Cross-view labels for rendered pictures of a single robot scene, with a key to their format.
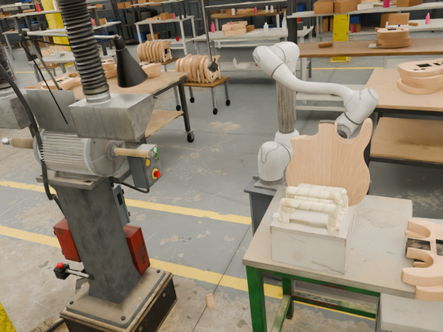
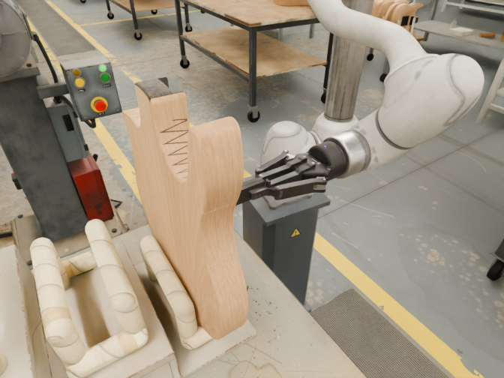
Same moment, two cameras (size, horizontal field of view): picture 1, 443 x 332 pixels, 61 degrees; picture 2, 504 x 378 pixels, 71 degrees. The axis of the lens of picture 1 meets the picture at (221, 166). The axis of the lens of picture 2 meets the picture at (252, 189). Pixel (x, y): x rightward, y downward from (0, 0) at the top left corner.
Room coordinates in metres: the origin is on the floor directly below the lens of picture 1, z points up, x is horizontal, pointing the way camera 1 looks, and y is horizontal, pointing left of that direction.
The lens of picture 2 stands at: (1.08, -0.76, 1.53)
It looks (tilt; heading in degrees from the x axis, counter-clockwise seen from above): 37 degrees down; 30
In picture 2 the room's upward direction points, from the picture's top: straight up
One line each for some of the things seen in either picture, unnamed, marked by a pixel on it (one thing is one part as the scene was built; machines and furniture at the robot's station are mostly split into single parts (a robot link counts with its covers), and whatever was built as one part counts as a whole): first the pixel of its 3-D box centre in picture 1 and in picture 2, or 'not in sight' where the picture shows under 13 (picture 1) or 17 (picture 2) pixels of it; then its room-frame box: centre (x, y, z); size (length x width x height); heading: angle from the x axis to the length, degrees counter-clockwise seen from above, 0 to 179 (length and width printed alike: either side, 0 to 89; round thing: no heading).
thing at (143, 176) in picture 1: (134, 171); (83, 91); (1.91, 0.50, 0.99); 0.24 x 0.21 x 0.26; 64
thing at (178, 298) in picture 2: not in sight; (164, 273); (1.35, -0.43, 1.04); 0.20 x 0.03 x 0.03; 63
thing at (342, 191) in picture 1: (320, 189); (108, 260); (1.29, -0.39, 1.12); 0.20 x 0.03 x 0.03; 63
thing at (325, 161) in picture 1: (326, 164); (178, 208); (1.39, -0.45, 1.17); 0.35 x 0.04 x 0.40; 63
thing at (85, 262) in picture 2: not in sight; (81, 263); (1.29, -0.29, 1.04); 0.11 x 0.03 x 0.03; 154
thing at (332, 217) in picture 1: (332, 220); not in sight; (1.03, -0.35, 1.15); 0.03 x 0.03 x 0.09
